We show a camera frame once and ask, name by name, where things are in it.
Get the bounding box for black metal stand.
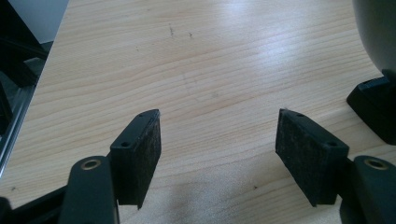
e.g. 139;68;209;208
0;0;50;89

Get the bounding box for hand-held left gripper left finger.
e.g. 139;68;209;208
109;108;163;210

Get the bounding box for grey metal rail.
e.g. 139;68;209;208
0;84;35;179

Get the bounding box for dark grey rounded object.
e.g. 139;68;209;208
351;0;396;75

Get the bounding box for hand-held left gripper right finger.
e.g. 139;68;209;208
275;107;350;208

